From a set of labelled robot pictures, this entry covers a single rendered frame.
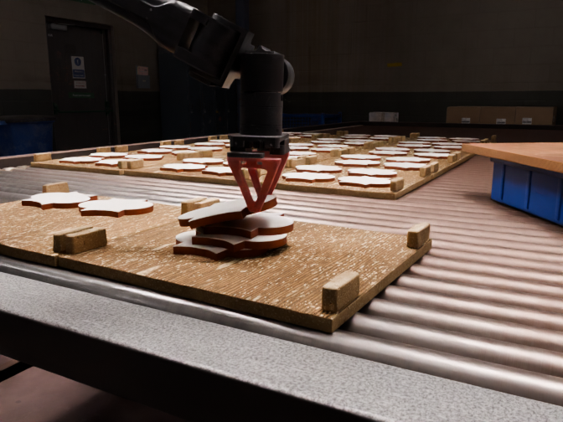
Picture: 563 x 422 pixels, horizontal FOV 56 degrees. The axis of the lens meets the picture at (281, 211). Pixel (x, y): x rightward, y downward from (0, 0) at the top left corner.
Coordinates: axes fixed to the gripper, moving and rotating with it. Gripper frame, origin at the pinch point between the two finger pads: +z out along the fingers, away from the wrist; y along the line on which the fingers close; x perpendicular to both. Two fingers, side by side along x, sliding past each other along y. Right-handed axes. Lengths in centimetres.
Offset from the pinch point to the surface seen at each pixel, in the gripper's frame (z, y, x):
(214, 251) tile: 5.9, -6.2, 4.7
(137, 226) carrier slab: 7.4, 10.4, 22.2
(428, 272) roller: 8.3, -1.3, -23.3
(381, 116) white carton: 4, 677, -49
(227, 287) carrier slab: 7.0, -16.0, 0.7
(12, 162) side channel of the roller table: 9, 93, 101
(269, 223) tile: 3.3, 0.3, -1.4
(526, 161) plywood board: -4, 32, -45
